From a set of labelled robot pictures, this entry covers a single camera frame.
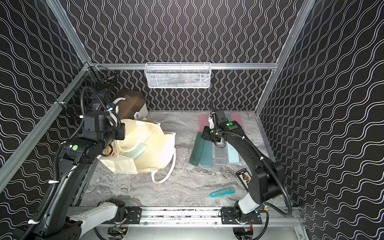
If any white wire mesh basket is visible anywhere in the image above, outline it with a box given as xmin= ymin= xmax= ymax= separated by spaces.
xmin=144 ymin=62 xmax=212 ymax=89

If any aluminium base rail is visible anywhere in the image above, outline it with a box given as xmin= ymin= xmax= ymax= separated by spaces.
xmin=59 ymin=206 xmax=304 ymax=226

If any white pencil case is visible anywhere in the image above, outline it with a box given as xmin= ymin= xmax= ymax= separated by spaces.
xmin=124 ymin=143 xmax=147 ymax=160

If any brown lidded storage box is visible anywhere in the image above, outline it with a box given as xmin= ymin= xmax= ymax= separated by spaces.
xmin=112 ymin=89 xmax=148 ymax=121

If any green pencil case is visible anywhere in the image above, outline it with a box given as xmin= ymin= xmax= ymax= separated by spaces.
xmin=189 ymin=132 xmax=205 ymax=166

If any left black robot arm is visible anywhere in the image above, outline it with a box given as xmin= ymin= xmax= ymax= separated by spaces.
xmin=13 ymin=87 xmax=126 ymax=240

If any black wire basket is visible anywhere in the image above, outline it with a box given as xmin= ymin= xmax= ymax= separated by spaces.
xmin=60 ymin=66 xmax=119 ymax=122

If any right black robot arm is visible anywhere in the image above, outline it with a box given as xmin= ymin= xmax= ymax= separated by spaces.
xmin=202 ymin=110 xmax=293 ymax=223

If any light blue pencil case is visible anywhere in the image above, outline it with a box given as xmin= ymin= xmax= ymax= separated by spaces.
xmin=227 ymin=143 xmax=240 ymax=164

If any grey pencil case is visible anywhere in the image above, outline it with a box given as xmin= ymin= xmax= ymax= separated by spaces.
xmin=214 ymin=144 xmax=228 ymax=165

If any pale blue translucent pencil case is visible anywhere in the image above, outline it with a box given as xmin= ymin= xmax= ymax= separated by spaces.
xmin=200 ymin=141 xmax=214 ymax=169

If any black card with brown items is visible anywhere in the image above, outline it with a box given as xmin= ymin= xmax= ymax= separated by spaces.
xmin=236 ymin=169 xmax=251 ymax=192

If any teal utility knife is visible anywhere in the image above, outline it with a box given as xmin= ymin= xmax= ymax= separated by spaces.
xmin=209 ymin=187 xmax=236 ymax=198

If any teal translucent pencil case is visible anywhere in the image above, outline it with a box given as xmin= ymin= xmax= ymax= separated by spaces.
xmin=225 ymin=113 xmax=232 ymax=122

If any pink pencil case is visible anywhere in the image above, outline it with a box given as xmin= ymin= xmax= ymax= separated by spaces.
xmin=198 ymin=115 xmax=210 ymax=133
xmin=230 ymin=113 xmax=244 ymax=129

